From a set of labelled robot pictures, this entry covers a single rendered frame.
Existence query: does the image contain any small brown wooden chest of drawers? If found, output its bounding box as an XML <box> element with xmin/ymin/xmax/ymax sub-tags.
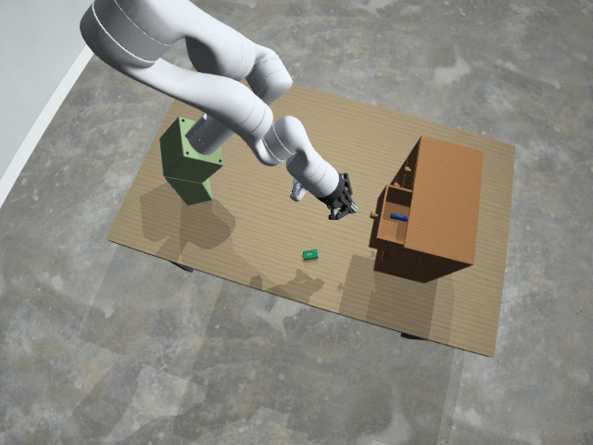
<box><xmin>373</xmin><ymin>136</ymin><xmax>483</xmax><ymax>284</ymax></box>

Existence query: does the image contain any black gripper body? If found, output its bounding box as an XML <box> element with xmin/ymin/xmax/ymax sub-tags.
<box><xmin>317</xmin><ymin>173</ymin><xmax>345</xmax><ymax>210</ymax></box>

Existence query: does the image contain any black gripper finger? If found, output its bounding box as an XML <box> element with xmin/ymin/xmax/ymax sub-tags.
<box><xmin>339</xmin><ymin>173</ymin><xmax>357</xmax><ymax>209</ymax></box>
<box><xmin>328</xmin><ymin>196</ymin><xmax>357</xmax><ymax>220</ymax></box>

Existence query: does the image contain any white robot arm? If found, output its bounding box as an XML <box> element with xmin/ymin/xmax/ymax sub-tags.
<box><xmin>80</xmin><ymin>0</ymin><xmax>339</xmax><ymax>202</ymax></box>

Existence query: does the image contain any blue aa battery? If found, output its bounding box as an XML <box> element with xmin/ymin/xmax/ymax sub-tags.
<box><xmin>390</xmin><ymin>213</ymin><xmax>408</xmax><ymax>222</ymax></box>

